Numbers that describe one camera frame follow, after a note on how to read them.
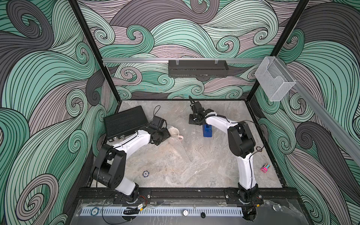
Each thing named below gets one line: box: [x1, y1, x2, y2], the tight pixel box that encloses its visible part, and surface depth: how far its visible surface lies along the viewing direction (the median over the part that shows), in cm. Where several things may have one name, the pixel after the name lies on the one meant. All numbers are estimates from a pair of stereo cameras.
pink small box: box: [260, 163, 271, 174], surface depth 83 cm
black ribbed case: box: [104, 105, 149, 142], surface depth 102 cm
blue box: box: [202, 124, 213, 138], surface depth 99 cm
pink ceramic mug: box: [168, 126, 184, 142], surface depth 91 cm
